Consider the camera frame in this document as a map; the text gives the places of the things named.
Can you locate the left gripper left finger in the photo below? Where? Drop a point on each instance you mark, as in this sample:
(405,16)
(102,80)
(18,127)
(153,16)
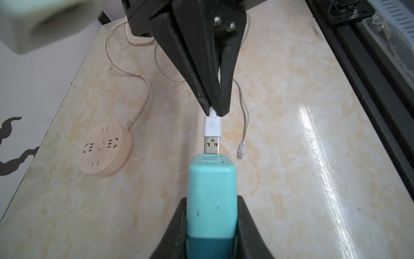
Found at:
(172,244)

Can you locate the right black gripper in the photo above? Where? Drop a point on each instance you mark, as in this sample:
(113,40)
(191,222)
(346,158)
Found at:
(203,42)

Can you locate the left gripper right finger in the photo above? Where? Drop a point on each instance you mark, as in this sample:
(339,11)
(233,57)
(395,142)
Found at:
(249,243)

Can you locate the teal USB charger adapter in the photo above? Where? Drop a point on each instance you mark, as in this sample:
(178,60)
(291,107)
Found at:
(211,214)

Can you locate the pink round power strip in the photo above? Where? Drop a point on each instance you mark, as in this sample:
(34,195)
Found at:
(105,150)

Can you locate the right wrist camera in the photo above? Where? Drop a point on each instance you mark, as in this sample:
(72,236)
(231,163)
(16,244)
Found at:
(28,25)

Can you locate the white slotted cable duct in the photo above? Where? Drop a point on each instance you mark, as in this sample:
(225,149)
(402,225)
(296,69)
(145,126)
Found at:
(398,15)

